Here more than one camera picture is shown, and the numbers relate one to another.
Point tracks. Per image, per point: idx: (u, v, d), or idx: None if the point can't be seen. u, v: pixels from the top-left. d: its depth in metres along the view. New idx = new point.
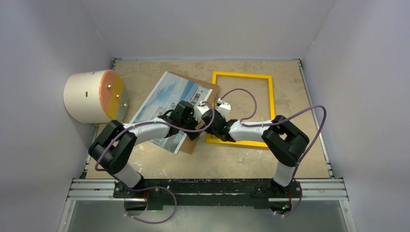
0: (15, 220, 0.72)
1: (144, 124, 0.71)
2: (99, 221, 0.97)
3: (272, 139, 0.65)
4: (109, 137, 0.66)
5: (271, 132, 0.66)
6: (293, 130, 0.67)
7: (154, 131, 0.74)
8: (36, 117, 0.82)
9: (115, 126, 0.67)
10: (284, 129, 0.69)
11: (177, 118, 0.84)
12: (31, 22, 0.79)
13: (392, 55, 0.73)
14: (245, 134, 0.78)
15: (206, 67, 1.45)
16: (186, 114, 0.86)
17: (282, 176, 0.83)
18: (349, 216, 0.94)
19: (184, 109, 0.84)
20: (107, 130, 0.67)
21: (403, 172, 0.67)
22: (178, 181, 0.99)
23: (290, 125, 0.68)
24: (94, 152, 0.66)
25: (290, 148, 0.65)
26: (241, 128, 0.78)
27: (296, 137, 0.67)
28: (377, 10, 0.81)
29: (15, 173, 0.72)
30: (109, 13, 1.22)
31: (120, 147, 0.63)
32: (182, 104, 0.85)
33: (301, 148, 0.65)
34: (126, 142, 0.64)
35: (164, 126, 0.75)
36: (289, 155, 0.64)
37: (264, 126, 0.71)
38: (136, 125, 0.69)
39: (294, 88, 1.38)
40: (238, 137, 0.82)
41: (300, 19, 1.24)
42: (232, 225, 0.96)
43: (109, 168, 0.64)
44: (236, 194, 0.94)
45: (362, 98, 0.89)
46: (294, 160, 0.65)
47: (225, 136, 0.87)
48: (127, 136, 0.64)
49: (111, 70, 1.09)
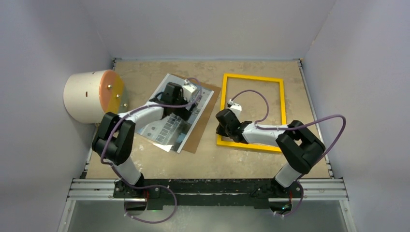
0: (15, 220, 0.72)
1: (139, 110, 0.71)
2: (99, 222, 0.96)
3: (286, 144, 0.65)
4: (108, 129, 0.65)
5: (286, 137, 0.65)
6: (309, 137, 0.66)
7: (150, 115, 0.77)
8: (36, 117, 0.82)
9: (112, 117, 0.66)
10: (299, 135, 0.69)
11: (169, 99, 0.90)
12: (31, 22, 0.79)
13: (393, 54, 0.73)
14: (260, 137, 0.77)
15: (206, 67, 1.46)
16: (176, 94, 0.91)
17: (285, 177, 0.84)
18: (349, 216, 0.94)
19: (174, 89, 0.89)
20: (104, 123, 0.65)
21: (403, 172, 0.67)
22: (178, 181, 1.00)
23: (307, 132, 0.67)
24: (97, 146, 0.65)
25: (304, 155, 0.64)
26: (256, 130, 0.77)
27: (311, 143, 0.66)
28: (377, 10, 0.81)
29: (15, 174, 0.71)
30: (109, 13, 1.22)
31: (122, 136, 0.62)
32: (171, 84, 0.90)
33: (315, 156, 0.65)
34: (126, 129, 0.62)
35: (157, 108, 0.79)
36: (303, 161, 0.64)
37: (279, 129, 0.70)
38: (131, 113, 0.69)
39: (294, 88, 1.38)
40: (252, 139, 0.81)
41: (299, 20, 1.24)
42: (232, 225, 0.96)
43: (117, 158, 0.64)
44: (236, 194, 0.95)
45: (362, 98, 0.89)
46: (308, 167, 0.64)
47: (237, 137, 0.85)
48: (126, 123, 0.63)
49: (111, 70, 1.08)
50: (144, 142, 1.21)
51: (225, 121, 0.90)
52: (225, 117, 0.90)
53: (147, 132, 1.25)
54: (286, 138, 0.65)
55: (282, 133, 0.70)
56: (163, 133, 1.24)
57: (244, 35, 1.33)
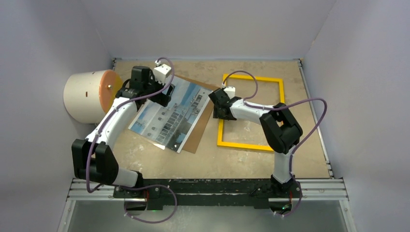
0: (15, 220, 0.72)
1: (107, 123, 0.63)
2: (99, 222, 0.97)
3: (268, 123, 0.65)
4: (83, 157, 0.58)
5: (269, 116, 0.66)
6: (290, 120, 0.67)
7: (124, 117, 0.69)
8: (36, 117, 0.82)
9: (81, 144, 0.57)
10: (282, 117, 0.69)
11: (138, 85, 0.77)
12: (31, 22, 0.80)
13: (393, 55, 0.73)
14: (246, 113, 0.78)
15: (206, 67, 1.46)
16: (146, 77, 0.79)
17: (279, 171, 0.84)
18: (349, 216, 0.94)
19: (142, 72, 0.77)
20: (76, 152, 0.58)
21: (403, 173, 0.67)
22: (178, 181, 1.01)
23: (289, 115, 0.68)
24: (82, 175, 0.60)
25: (282, 136, 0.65)
26: (243, 106, 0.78)
27: (291, 127, 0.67)
28: (377, 10, 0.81)
29: (15, 174, 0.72)
30: (109, 14, 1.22)
31: (100, 161, 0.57)
32: (137, 68, 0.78)
33: (292, 139, 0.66)
34: (102, 154, 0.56)
35: (128, 105, 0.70)
36: (280, 141, 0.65)
37: (264, 109, 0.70)
38: (100, 131, 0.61)
39: (294, 88, 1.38)
40: (239, 114, 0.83)
41: (299, 20, 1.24)
42: (232, 225, 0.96)
43: (106, 178, 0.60)
44: (236, 194, 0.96)
45: (362, 98, 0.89)
46: (282, 147, 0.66)
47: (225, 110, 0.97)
48: (99, 148, 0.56)
49: (111, 70, 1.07)
50: (144, 142, 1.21)
51: (216, 97, 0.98)
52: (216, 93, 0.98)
53: (147, 132, 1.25)
54: (269, 117, 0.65)
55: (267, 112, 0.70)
56: (163, 133, 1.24)
57: (243, 35, 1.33)
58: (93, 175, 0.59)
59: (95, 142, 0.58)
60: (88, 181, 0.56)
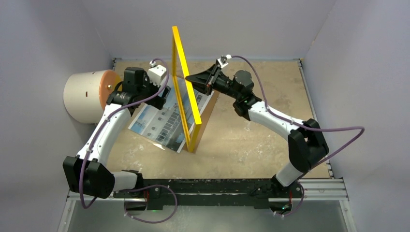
0: (15, 220, 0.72)
1: (97, 138, 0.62)
2: (99, 222, 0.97)
3: (298, 142, 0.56)
4: (77, 174, 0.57)
5: (300, 134, 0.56)
6: (320, 140, 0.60)
7: (117, 126, 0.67)
8: (36, 117, 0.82)
9: (73, 162, 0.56)
10: (309, 134, 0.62)
11: (131, 88, 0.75)
12: (30, 22, 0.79)
13: (393, 55, 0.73)
14: (268, 122, 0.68)
15: (206, 67, 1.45)
16: (139, 79, 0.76)
17: (286, 176, 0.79)
18: (349, 215, 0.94)
19: (135, 74, 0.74)
20: (67, 170, 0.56)
21: (404, 173, 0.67)
22: (178, 181, 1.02)
23: (319, 134, 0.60)
24: (77, 189, 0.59)
25: (310, 155, 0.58)
26: (266, 113, 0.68)
27: (318, 147, 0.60)
28: (378, 10, 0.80)
29: (15, 173, 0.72)
30: (109, 14, 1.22)
31: (93, 178, 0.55)
32: (130, 70, 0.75)
33: (318, 160, 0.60)
34: (94, 172, 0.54)
35: (120, 113, 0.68)
36: (306, 162, 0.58)
37: (293, 123, 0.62)
38: (91, 147, 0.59)
39: (294, 88, 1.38)
40: (258, 120, 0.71)
41: (299, 20, 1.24)
42: (232, 225, 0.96)
43: (100, 193, 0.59)
44: (236, 194, 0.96)
45: (362, 98, 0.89)
46: (307, 167, 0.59)
47: (241, 110, 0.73)
48: (91, 166, 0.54)
49: (111, 70, 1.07)
50: (144, 142, 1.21)
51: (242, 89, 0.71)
52: (246, 88, 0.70)
53: (147, 132, 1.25)
54: (300, 135, 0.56)
55: (295, 128, 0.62)
56: (163, 134, 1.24)
57: (243, 35, 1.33)
58: (88, 190, 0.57)
59: (86, 160, 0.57)
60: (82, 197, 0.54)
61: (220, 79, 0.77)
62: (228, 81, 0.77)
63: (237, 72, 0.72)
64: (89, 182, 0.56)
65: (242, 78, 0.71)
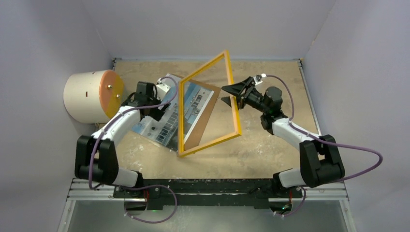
0: (15, 220, 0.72)
1: (112, 124, 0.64)
2: (99, 222, 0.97)
3: (307, 151, 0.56)
4: (87, 154, 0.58)
5: (312, 144, 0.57)
6: (335, 158, 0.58)
7: (128, 122, 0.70)
8: (36, 117, 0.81)
9: (87, 139, 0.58)
10: (326, 151, 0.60)
11: (142, 98, 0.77)
12: (30, 21, 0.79)
13: (393, 55, 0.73)
14: (288, 134, 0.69)
15: (206, 67, 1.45)
16: (149, 92, 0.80)
17: (289, 177, 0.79)
18: (349, 216, 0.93)
19: (147, 86, 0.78)
20: (79, 149, 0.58)
21: (404, 172, 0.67)
22: (178, 181, 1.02)
23: (335, 152, 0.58)
24: (82, 173, 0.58)
25: (320, 170, 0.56)
26: (287, 125, 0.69)
27: (332, 165, 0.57)
28: (377, 10, 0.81)
29: (15, 173, 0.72)
30: (109, 13, 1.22)
31: (104, 159, 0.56)
32: (142, 83, 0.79)
33: (330, 179, 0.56)
34: (106, 151, 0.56)
35: (133, 112, 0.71)
36: (314, 176, 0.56)
37: (309, 136, 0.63)
38: (106, 129, 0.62)
39: (293, 88, 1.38)
40: (281, 133, 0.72)
41: (299, 20, 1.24)
42: (232, 225, 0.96)
43: (106, 180, 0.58)
44: (236, 194, 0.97)
45: (362, 98, 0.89)
46: (316, 182, 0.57)
47: (266, 123, 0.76)
48: (104, 144, 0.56)
49: (110, 70, 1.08)
50: (144, 142, 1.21)
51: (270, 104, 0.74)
52: (275, 103, 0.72)
53: (147, 132, 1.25)
54: (312, 145, 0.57)
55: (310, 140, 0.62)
56: (163, 133, 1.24)
57: (244, 35, 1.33)
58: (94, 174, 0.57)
59: (100, 138, 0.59)
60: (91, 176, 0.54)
61: (252, 95, 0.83)
62: (259, 97, 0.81)
63: (270, 88, 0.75)
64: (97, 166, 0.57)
65: (272, 94, 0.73)
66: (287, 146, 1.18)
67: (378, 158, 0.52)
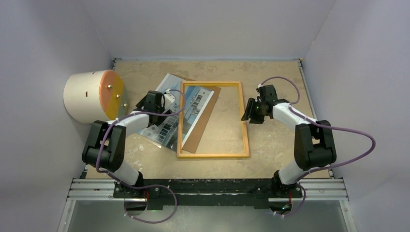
0: (16, 219, 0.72)
1: (126, 117, 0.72)
2: (99, 222, 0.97)
3: (302, 133, 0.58)
4: (98, 137, 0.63)
5: (307, 127, 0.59)
6: (329, 142, 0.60)
7: (138, 122, 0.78)
8: (36, 117, 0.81)
9: (101, 124, 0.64)
10: (320, 135, 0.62)
11: (151, 107, 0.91)
12: (30, 22, 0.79)
13: (393, 55, 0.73)
14: (286, 117, 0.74)
15: (206, 67, 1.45)
16: (158, 100, 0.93)
17: (288, 176, 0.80)
18: (349, 215, 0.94)
19: (156, 96, 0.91)
20: (93, 132, 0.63)
21: (404, 172, 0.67)
22: (178, 181, 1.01)
23: (330, 137, 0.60)
24: (88, 156, 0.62)
25: (312, 152, 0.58)
26: (286, 109, 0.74)
27: (325, 149, 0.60)
28: (377, 11, 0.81)
29: (16, 173, 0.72)
30: (109, 13, 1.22)
31: (114, 141, 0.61)
32: (152, 93, 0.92)
33: (322, 161, 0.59)
34: (117, 133, 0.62)
35: (143, 115, 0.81)
36: (306, 157, 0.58)
37: (305, 120, 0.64)
38: (120, 119, 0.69)
39: (294, 88, 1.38)
40: (280, 117, 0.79)
41: (299, 20, 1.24)
42: (232, 225, 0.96)
43: (110, 166, 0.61)
44: (236, 194, 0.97)
45: (362, 98, 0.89)
46: (307, 165, 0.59)
47: (268, 107, 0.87)
48: (116, 128, 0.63)
49: (111, 70, 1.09)
50: (144, 142, 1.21)
51: (263, 92, 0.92)
52: (265, 88, 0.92)
53: (147, 132, 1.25)
54: (307, 128, 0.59)
55: (306, 123, 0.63)
56: (163, 133, 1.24)
57: (243, 35, 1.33)
58: (101, 158, 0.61)
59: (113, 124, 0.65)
60: (99, 156, 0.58)
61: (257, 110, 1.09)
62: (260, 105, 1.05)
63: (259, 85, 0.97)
64: (106, 150, 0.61)
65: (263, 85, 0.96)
66: (287, 146, 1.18)
67: (372, 139, 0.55)
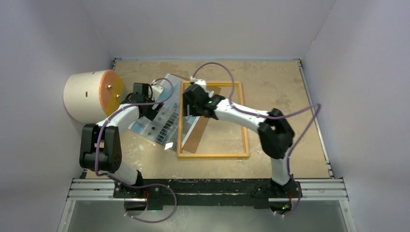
0: (16, 219, 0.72)
1: (116, 115, 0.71)
2: (99, 222, 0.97)
3: (267, 133, 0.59)
4: (92, 142, 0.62)
5: (268, 125, 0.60)
6: (285, 126, 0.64)
7: (128, 116, 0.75)
8: (36, 117, 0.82)
9: (92, 127, 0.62)
10: (275, 123, 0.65)
11: (139, 97, 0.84)
12: (30, 22, 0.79)
13: (393, 55, 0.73)
14: (234, 118, 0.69)
15: (206, 67, 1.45)
16: (146, 91, 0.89)
17: (277, 173, 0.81)
18: (349, 215, 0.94)
19: (143, 86, 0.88)
20: (85, 137, 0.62)
21: (404, 173, 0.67)
22: (178, 181, 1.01)
23: (284, 122, 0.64)
24: (86, 161, 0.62)
25: (280, 142, 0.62)
26: (232, 110, 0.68)
27: (285, 133, 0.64)
28: (377, 11, 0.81)
29: (16, 173, 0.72)
30: (109, 13, 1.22)
31: (109, 143, 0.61)
32: (138, 83, 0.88)
33: (288, 143, 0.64)
34: (110, 135, 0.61)
35: (133, 107, 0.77)
36: (278, 150, 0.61)
37: (258, 116, 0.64)
38: (110, 118, 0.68)
39: (294, 88, 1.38)
40: (225, 118, 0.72)
41: (299, 20, 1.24)
42: (231, 225, 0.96)
43: (111, 167, 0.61)
44: (236, 194, 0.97)
45: (362, 98, 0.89)
46: (281, 153, 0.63)
47: (207, 112, 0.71)
48: (108, 130, 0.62)
49: (111, 70, 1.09)
50: (143, 142, 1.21)
51: (193, 95, 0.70)
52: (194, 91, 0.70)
53: (147, 132, 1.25)
54: (266, 125, 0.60)
55: (262, 120, 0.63)
56: (163, 133, 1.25)
57: (243, 35, 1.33)
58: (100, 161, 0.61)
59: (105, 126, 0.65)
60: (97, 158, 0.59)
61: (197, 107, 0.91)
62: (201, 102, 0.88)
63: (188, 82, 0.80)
64: (103, 152, 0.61)
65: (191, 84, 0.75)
66: None
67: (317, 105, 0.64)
